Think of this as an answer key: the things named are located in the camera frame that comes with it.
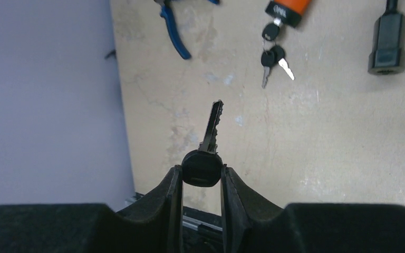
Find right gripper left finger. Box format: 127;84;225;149
118;166;184;252

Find black tool at table edge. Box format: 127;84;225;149
104;50;117;60

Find blue handle pliers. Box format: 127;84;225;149
153;0;220;61

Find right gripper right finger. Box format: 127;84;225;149
221;166;283;252

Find orange black padlock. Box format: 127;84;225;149
265;0;312;28

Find single black key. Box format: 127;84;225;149
181;100;224;188

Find black key bunch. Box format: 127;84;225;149
261;18;295;89

